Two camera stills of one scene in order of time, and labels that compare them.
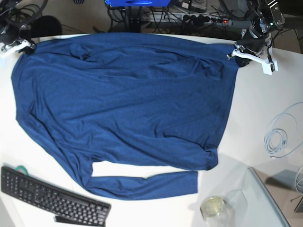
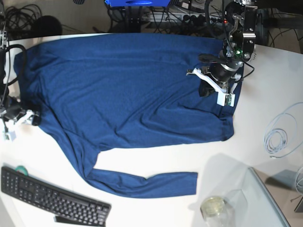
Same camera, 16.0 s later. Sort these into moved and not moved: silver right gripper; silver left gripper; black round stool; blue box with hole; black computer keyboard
Moved: silver left gripper; silver right gripper
Not moved: black round stool; black computer keyboard; blue box with hole
